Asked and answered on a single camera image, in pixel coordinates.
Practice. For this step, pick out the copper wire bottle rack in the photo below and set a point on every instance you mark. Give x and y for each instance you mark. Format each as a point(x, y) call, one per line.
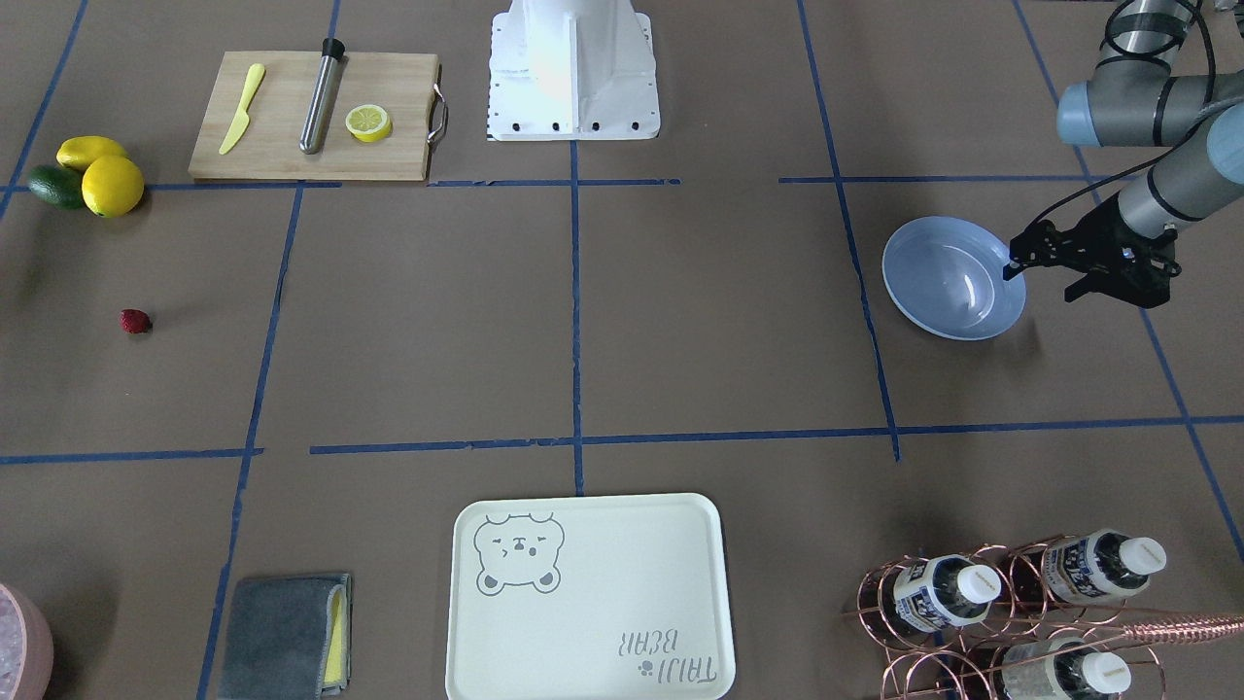
point(960, 663)

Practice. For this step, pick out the yellow lemon round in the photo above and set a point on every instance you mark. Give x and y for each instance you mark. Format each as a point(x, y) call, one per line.
point(112, 186)

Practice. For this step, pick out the blue plate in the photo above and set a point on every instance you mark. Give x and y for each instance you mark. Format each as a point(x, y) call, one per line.
point(944, 275)

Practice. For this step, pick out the lemon half slice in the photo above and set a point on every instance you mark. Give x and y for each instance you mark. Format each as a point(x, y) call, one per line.
point(369, 123)

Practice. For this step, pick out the yellow lemon oblong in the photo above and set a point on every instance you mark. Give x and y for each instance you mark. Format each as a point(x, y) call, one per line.
point(80, 152)

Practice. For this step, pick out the grey folded cloth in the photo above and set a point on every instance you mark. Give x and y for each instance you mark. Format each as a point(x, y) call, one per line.
point(289, 637)

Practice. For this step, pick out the red strawberry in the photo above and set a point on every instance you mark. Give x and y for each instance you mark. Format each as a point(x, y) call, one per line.
point(135, 321)

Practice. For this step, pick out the cream bear tray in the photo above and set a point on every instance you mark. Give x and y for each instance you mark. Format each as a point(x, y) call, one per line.
point(607, 597)

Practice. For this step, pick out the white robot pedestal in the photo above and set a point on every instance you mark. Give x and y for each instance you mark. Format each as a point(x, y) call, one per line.
point(572, 71)

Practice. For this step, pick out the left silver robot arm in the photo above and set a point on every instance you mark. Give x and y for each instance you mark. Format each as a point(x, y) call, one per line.
point(1133, 99)

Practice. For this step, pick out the pink bowl of ice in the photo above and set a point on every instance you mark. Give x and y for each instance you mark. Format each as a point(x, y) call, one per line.
point(26, 647)

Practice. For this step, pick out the yellow plastic knife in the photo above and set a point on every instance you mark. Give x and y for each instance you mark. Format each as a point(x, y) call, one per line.
point(241, 118)

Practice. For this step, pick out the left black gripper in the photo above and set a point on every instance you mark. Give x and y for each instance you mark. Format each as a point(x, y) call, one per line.
point(1095, 236)

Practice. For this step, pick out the dark drink bottle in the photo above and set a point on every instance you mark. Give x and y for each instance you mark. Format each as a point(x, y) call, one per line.
point(1102, 567)
point(951, 591)
point(1063, 668)

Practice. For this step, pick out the steel rod black tip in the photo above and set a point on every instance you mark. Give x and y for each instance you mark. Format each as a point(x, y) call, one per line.
point(315, 129)

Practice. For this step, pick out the green avocado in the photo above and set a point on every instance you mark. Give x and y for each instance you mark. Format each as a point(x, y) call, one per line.
point(56, 185)

